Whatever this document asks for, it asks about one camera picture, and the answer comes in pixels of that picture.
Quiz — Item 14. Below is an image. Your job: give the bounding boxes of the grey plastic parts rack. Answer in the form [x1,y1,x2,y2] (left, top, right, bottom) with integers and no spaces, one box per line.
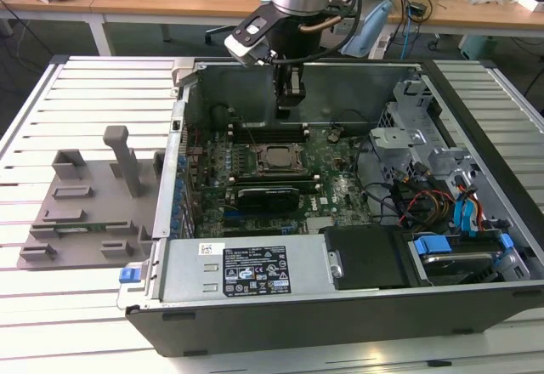
[15,125,167,271]

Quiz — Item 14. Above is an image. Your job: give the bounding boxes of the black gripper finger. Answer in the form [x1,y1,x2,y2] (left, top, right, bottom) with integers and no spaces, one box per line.
[274,62,308,119]

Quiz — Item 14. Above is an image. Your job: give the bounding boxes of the silver chipset heatsink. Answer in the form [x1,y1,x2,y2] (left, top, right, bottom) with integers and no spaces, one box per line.
[304,215,339,234]

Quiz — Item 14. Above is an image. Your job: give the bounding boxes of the blue case latch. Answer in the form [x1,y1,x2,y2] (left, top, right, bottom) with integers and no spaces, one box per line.
[118,265,141,284]

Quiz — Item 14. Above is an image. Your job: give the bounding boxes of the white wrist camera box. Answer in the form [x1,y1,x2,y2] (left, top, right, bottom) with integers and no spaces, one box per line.
[224,6,275,68]

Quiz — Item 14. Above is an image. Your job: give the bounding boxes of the thin wire locking lever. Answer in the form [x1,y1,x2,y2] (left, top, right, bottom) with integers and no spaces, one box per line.
[237,113,258,145]

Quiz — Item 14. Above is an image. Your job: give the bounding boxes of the silver CPU green edge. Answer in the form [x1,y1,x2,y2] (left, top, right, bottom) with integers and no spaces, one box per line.
[263,147,298,170]

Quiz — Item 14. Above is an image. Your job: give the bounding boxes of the green motherboard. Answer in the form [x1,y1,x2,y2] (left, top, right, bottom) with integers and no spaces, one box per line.
[184,125,375,239]

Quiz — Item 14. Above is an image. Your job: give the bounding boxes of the CPU socket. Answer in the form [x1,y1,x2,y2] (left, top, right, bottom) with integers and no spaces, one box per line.
[252,140,309,173]

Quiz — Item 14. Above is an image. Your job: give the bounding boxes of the grey metal drive cage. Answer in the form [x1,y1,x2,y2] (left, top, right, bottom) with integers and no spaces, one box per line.
[367,93,430,182]

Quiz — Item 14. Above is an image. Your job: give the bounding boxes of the metal socket cover frame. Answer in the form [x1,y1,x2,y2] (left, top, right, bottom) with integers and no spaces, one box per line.
[253,143,308,172]

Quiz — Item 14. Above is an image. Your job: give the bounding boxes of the green RAM stick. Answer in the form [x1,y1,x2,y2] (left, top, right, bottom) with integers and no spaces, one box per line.
[53,225,128,235]

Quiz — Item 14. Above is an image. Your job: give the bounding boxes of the pale blue teach pendant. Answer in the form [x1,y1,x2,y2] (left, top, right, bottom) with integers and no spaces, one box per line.
[342,0,394,59]

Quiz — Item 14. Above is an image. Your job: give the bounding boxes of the black camera cable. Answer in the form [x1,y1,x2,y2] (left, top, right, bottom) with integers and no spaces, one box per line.
[271,0,365,67]

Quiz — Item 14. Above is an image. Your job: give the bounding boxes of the wooden desk white legs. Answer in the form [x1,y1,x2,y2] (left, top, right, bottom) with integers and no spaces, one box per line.
[0,0,544,56]

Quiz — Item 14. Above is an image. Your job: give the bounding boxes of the open black PC case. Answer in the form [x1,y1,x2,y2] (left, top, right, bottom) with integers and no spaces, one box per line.
[116,57,544,358]

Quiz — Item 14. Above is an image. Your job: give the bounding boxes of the black plastic shroud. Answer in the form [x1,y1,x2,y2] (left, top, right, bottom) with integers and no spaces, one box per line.
[318,224,416,292]

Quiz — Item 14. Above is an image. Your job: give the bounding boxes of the pale green box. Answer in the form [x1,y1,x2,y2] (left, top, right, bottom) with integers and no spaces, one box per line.
[458,36,496,59]

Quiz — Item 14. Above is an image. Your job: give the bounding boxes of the hard disk in blue carrier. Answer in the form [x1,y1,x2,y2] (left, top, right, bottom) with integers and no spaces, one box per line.
[410,232,515,286]

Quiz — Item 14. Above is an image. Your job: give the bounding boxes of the silver power supply unit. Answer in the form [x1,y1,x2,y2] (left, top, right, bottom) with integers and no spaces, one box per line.
[161,237,337,303]

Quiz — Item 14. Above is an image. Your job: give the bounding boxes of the black graphics card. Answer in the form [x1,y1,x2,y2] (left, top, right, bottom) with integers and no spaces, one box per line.
[235,184,301,212]

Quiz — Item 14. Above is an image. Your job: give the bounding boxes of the red yellow black wire bundle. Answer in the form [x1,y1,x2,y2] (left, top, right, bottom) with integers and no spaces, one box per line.
[393,165,458,227]

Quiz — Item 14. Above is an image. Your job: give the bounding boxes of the RAM slot white clips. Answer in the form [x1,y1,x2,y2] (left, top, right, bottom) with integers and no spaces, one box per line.
[229,183,320,191]
[229,174,320,182]
[228,123,309,131]
[228,132,309,139]

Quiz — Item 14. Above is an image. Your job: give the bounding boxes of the blue flat cable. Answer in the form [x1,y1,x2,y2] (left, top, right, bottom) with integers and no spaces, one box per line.
[452,182,484,239]

